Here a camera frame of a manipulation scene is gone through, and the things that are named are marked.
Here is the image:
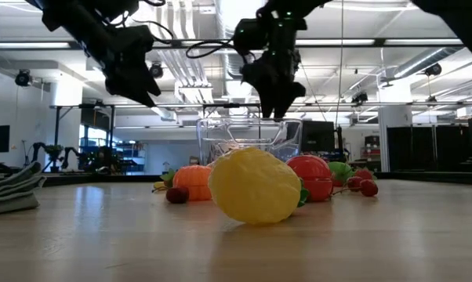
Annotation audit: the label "background potted plant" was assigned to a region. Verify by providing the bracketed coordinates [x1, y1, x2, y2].
[44, 143, 64, 173]

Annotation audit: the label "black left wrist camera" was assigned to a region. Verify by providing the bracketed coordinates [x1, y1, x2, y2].
[124, 25, 155, 60]

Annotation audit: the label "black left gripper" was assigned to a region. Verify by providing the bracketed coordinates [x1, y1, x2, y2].
[102, 25, 162, 108]

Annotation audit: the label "background black robot arms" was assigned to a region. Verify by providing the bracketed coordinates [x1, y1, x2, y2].
[24, 141, 82, 173]

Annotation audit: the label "clear plastic tupperware container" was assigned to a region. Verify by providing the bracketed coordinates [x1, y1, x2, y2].
[196, 117, 303, 168]

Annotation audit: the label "black camera cable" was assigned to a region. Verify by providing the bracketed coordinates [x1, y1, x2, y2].
[120, 0, 175, 45]
[185, 38, 257, 64]

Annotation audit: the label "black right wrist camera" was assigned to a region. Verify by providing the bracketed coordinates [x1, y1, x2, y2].
[232, 18, 269, 52]

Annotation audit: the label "small dark red berry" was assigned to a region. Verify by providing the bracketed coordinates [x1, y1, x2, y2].
[346, 175, 363, 193]
[360, 179, 379, 198]

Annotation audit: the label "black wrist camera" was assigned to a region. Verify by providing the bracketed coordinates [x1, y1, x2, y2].
[124, 25, 155, 60]
[232, 18, 269, 52]

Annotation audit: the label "black partition wall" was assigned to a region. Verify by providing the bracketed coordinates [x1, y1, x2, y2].
[387, 124, 472, 173]

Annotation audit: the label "black background gantry stand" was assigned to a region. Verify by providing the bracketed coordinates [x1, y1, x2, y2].
[49, 103, 116, 173]

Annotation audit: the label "dark red cherry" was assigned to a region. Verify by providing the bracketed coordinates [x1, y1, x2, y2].
[165, 186, 191, 205]

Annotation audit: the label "grey folded cloth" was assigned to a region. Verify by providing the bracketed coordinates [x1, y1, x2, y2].
[0, 160, 48, 217]

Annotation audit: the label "yellow toy lemon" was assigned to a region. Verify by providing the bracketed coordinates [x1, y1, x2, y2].
[208, 146, 310, 226]

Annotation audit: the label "silver ventilation duct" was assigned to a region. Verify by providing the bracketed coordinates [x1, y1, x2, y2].
[214, 0, 270, 79]

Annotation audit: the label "green toy leaf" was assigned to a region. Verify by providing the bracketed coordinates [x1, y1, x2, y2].
[160, 168, 177, 188]

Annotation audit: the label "black background screen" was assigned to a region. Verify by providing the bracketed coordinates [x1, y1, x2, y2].
[301, 120, 335, 154]

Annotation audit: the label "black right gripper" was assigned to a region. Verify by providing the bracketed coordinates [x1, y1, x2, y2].
[241, 50, 307, 120]

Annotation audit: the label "red toy tomato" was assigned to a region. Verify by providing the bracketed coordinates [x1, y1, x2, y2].
[285, 154, 334, 203]

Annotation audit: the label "orange toy pumpkin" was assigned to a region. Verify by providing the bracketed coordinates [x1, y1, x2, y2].
[172, 164, 213, 202]

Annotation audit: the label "black right camera cable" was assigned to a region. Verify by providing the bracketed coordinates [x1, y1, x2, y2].
[185, 38, 257, 64]

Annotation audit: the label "black left camera cable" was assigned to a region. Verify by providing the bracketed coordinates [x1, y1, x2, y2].
[120, 0, 175, 45]

